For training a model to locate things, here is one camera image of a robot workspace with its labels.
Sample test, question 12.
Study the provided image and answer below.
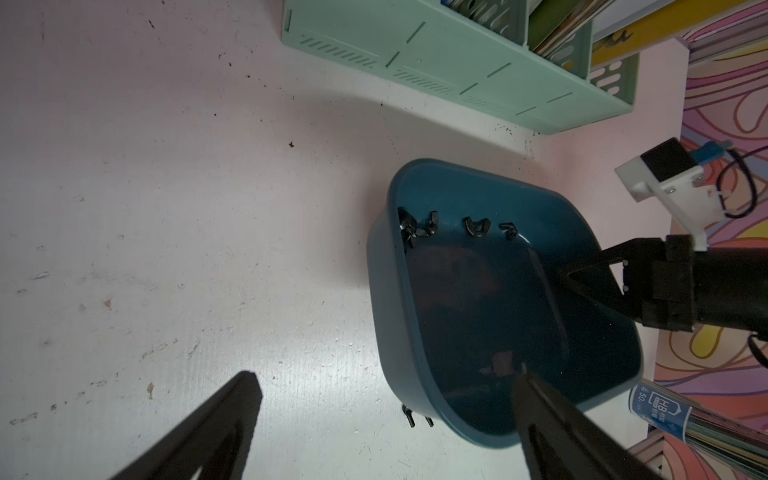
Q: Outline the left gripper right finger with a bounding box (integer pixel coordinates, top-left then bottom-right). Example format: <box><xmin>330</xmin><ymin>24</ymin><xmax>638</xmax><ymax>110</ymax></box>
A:
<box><xmin>511</xmin><ymin>371</ymin><xmax>659</xmax><ymax>480</ymax></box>

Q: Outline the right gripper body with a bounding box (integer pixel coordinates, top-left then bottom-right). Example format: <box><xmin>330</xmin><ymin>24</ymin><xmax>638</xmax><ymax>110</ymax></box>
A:
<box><xmin>623</xmin><ymin>235</ymin><xmax>696</xmax><ymax>332</ymax></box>

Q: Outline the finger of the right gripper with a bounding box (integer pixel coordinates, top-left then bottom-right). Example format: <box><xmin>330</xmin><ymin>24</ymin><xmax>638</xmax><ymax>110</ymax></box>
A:
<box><xmin>556</xmin><ymin>242</ymin><xmax>640</xmax><ymax>318</ymax></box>

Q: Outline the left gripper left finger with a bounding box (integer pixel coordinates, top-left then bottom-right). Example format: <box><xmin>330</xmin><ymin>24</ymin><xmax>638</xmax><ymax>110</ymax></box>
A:
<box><xmin>114</xmin><ymin>371</ymin><xmax>262</xmax><ymax>479</ymax></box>

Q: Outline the teal plastic storage tray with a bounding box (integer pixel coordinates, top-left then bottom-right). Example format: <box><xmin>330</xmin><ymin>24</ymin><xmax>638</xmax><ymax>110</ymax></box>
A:
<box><xmin>367</xmin><ymin>159</ymin><xmax>643</xmax><ymax>449</ymax></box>

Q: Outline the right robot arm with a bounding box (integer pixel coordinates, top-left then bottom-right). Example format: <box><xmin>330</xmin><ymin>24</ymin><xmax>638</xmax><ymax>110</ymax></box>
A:
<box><xmin>558</xmin><ymin>235</ymin><xmax>767</xmax><ymax>341</ymax></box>

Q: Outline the blue lid clear jar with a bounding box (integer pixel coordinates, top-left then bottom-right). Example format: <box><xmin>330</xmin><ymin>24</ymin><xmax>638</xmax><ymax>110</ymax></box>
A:
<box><xmin>629</xmin><ymin>380</ymin><xmax>767</xmax><ymax>479</ymax></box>

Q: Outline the mint green file organizer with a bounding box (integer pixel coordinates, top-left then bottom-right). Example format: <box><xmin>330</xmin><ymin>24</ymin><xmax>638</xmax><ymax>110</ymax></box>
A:
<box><xmin>280</xmin><ymin>1</ymin><xmax>639</xmax><ymax>134</ymax></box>

